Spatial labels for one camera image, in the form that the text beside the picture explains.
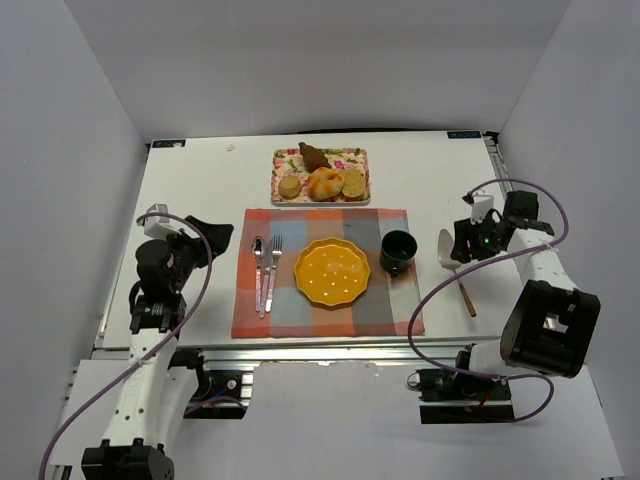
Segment steel spatula wooden handle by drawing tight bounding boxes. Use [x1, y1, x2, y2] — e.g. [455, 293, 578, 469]
[437, 229, 477, 318]

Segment brown toast slice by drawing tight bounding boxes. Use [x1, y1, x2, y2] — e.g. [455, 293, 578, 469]
[341, 169, 368, 202]

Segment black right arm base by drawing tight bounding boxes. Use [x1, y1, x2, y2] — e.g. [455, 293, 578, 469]
[406, 369, 515, 425]

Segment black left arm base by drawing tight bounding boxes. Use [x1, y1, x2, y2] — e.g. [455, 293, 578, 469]
[169, 350, 247, 420]

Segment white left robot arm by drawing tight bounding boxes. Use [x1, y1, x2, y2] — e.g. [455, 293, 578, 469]
[81, 212, 234, 479]

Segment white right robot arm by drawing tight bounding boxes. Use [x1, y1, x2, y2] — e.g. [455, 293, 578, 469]
[450, 191, 601, 378]

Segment orange striped bread roll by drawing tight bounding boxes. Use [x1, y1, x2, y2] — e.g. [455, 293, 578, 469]
[307, 168, 344, 202]

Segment dark green mug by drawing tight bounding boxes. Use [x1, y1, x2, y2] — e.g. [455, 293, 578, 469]
[379, 230, 418, 278]

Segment small round yellow muffin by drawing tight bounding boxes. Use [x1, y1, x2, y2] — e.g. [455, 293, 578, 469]
[278, 175, 302, 199]

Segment checkered orange grey placemat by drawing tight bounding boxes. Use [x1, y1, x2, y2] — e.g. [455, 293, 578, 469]
[231, 209, 424, 339]

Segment floral rectangular tray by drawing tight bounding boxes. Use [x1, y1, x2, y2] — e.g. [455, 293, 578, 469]
[270, 148, 371, 206]

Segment left blue corner label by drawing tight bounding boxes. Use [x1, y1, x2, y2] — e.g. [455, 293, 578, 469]
[151, 139, 186, 149]

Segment yellow dotted plate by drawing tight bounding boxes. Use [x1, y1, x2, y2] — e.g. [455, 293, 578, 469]
[294, 237, 371, 307]

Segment brown chocolate croissant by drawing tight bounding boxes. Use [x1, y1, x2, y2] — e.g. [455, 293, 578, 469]
[298, 142, 331, 173]

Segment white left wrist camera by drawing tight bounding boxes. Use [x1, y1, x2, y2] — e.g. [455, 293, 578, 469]
[142, 203, 179, 241]

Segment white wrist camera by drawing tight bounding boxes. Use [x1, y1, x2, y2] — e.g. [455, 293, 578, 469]
[142, 203, 179, 241]
[462, 193, 494, 225]

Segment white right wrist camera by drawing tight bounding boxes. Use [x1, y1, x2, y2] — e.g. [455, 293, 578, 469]
[462, 193, 494, 225]

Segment steel spoon pink handle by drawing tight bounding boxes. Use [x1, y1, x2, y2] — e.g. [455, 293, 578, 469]
[252, 236, 266, 312]

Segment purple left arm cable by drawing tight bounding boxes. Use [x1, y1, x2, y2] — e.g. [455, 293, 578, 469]
[37, 212, 216, 480]

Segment steel fork pink handle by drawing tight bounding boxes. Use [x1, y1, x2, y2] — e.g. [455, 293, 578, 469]
[265, 235, 283, 312]

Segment aluminium table frame rail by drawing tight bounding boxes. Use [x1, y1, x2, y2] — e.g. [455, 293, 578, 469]
[64, 130, 626, 480]

